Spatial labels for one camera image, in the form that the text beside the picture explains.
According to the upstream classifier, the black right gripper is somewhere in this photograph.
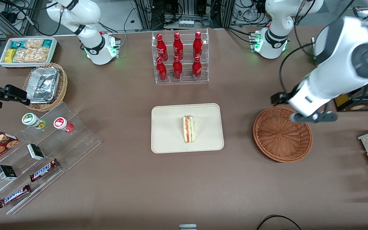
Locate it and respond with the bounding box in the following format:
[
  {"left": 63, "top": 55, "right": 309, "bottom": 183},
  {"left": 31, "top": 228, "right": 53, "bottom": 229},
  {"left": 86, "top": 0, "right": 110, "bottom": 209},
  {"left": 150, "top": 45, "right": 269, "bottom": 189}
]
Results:
[{"left": 0, "top": 84, "right": 31, "bottom": 108}]

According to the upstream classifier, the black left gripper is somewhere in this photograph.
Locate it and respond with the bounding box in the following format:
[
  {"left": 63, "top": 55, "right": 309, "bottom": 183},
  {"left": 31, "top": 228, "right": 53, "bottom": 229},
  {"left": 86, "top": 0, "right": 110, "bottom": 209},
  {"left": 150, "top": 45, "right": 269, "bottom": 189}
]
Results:
[{"left": 271, "top": 92, "right": 295, "bottom": 105}]

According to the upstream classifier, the triangular sandwich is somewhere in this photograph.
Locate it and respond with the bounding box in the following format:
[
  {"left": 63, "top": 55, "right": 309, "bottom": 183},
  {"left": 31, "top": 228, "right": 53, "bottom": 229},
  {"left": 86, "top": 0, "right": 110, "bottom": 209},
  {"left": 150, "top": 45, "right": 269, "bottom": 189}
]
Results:
[{"left": 183, "top": 115, "right": 195, "bottom": 143}]

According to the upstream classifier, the brown wicker basket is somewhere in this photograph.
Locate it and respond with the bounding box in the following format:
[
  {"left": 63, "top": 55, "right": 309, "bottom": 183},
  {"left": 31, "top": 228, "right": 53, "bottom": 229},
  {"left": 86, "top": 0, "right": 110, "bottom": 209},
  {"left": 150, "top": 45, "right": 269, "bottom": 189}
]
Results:
[{"left": 253, "top": 106, "right": 313, "bottom": 163}]

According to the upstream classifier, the light wicker basket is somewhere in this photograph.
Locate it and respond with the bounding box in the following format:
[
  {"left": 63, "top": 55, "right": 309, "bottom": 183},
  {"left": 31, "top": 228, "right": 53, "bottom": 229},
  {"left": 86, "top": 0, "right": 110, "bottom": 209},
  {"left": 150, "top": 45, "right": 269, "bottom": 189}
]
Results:
[{"left": 23, "top": 63, "right": 68, "bottom": 112}]

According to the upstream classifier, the beige plastic tray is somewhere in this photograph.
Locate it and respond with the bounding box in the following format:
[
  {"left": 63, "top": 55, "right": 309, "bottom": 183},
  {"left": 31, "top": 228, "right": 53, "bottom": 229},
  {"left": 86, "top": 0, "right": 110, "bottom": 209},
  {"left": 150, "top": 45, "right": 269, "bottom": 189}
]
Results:
[{"left": 151, "top": 103, "right": 224, "bottom": 154}]

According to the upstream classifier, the green lid yogurt cup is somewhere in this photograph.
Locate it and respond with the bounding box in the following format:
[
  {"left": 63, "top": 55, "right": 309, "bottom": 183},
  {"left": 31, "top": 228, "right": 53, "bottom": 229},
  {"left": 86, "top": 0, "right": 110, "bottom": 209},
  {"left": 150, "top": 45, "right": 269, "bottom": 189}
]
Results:
[{"left": 22, "top": 113, "right": 46, "bottom": 130}]

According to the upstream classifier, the aluminium foil container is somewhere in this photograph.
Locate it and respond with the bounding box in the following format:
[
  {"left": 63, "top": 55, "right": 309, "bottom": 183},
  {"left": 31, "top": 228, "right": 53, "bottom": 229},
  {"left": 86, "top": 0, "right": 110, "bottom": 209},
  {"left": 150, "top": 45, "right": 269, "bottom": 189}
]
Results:
[{"left": 27, "top": 67, "right": 60, "bottom": 104}]

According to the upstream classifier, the white snack bin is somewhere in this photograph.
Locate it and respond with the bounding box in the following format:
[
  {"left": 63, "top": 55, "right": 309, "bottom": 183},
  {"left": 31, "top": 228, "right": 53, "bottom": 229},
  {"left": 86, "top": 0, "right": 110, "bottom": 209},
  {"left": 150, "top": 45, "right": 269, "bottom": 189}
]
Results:
[{"left": 0, "top": 37, "right": 58, "bottom": 69}]

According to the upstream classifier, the yellow snack pack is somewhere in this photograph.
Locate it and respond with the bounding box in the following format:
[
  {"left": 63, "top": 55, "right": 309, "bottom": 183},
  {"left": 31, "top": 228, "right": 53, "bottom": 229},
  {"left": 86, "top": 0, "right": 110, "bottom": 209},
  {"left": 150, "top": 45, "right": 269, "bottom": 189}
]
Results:
[{"left": 4, "top": 49, "right": 17, "bottom": 63}]

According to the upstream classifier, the clear cracker bag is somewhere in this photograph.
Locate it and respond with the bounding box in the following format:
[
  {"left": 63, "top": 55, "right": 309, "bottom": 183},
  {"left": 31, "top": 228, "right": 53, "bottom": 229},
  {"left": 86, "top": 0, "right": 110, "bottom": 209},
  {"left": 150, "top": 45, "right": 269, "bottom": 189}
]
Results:
[
  {"left": 24, "top": 39, "right": 44, "bottom": 49},
  {"left": 13, "top": 48, "right": 49, "bottom": 63}
]

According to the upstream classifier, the red lid yogurt cup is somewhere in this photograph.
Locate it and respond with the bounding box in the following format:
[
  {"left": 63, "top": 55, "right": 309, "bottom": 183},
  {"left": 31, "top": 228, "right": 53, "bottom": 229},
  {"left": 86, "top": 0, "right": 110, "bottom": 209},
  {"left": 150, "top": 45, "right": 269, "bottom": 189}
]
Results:
[{"left": 53, "top": 117, "right": 74, "bottom": 133}]

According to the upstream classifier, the small black carton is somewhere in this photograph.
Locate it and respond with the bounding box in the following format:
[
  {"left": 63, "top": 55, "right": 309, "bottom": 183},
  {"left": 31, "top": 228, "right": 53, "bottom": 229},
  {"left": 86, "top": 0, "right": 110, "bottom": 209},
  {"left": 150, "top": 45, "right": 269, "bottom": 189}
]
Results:
[
  {"left": 27, "top": 143, "right": 45, "bottom": 161},
  {"left": 0, "top": 165, "right": 17, "bottom": 181}
]

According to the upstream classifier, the clear acrylic stepped stand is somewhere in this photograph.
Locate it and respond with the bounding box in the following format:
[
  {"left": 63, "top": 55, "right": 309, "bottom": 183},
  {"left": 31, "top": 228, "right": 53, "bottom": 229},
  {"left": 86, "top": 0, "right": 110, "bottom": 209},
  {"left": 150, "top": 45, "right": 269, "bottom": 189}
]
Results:
[{"left": 0, "top": 102, "right": 102, "bottom": 215}]

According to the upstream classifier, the brown snickers bar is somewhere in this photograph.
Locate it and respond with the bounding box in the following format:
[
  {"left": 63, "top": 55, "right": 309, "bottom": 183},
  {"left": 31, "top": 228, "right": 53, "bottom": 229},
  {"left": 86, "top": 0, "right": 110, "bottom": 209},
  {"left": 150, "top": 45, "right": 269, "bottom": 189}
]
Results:
[
  {"left": 29, "top": 159, "right": 60, "bottom": 182},
  {"left": 0, "top": 184, "right": 31, "bottom": 208}
]

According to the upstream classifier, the black food warmer cabinet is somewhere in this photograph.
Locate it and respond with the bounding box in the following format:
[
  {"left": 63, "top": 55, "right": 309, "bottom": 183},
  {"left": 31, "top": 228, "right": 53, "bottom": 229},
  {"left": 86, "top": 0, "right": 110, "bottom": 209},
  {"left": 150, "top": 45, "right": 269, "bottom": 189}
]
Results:
[{"left": 311, "top": 5, "right": 368, "bottom": 112}]

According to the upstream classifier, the red cola bottle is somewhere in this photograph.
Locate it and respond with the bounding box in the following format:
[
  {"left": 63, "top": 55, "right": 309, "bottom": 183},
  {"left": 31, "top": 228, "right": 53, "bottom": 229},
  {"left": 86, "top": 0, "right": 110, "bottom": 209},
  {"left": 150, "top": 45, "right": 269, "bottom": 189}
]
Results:
[
  {"left": 173, "top": 56, "right": 183, "bottom": 80},
  {"left": 192, "top": 56, "right": 202, "bottom": 79},
  {"left": 193, "top": 31, "right": 203, "bottom": 59},
  {"left": 156, "top": 34, "right": 168, "bottom": 62},
  {"left": 173, "top": 32, "right": 184, "bottom": 60},
  {"left": 156, "top": 57, "right": 167, "bottom": 81}
]

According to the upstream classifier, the clear acrylic bottle rack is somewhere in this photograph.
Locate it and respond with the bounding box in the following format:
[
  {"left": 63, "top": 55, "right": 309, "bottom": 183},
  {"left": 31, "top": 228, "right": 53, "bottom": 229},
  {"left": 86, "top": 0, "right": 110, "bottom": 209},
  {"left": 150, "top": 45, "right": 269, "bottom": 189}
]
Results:
[{"left": 151, "top": 28, "right": 209, "bottom": 84}]

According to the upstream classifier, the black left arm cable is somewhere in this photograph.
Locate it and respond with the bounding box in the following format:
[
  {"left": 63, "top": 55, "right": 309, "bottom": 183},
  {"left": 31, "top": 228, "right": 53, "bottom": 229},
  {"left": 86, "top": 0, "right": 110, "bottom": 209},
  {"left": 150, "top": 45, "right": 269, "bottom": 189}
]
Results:
[{"left": 279, "top": 0, "right": 368, "bottom": 95}]

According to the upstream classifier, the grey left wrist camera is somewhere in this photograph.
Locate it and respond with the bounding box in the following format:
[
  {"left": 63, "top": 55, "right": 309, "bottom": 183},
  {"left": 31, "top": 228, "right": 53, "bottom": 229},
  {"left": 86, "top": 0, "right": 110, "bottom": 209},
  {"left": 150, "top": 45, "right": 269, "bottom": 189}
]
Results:
[{"left": 290, "top": 111, "right": 338, "bottom": 124}]

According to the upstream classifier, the black looped floor cable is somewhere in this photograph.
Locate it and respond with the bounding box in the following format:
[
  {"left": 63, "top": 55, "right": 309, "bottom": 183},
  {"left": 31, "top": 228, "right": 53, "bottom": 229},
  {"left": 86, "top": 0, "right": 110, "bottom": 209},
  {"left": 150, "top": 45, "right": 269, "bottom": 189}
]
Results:
[{"left": 256, "top": 215, "right": 302, "bottom": 230}]

